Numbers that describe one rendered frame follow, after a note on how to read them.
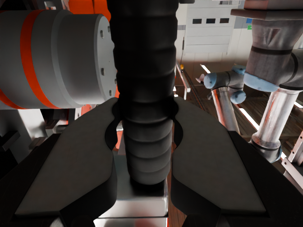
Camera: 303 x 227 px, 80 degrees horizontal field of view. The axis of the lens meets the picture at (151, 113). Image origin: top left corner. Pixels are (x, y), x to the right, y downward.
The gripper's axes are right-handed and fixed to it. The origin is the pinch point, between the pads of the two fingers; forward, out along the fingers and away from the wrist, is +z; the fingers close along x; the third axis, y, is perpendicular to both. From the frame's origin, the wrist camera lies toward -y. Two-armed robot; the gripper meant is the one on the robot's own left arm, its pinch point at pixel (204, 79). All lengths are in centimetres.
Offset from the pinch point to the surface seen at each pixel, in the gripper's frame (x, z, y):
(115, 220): 72, -97, 21
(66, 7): 79, -48, 35
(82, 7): 76, -26, 35
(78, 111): 78, -57, 10
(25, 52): 80, -81, 31
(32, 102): 81, -80, 24
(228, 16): -775, 1052, 61
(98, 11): 71, -29, 34
